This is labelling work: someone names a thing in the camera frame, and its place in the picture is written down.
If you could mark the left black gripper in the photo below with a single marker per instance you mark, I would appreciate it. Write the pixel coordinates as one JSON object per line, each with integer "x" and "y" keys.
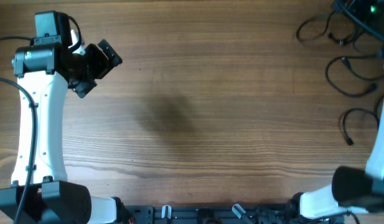
{"x": 94, "y": 66}

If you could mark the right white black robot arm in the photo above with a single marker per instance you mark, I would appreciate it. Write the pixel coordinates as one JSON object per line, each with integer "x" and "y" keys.
{"x": 352, "y": 191}

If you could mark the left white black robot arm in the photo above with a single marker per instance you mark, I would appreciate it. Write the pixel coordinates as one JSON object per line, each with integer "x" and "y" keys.
{"x": 54, "y": 62}

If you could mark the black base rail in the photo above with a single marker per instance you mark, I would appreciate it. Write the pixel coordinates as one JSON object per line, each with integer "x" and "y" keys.
{"x": 236, "y": 214}

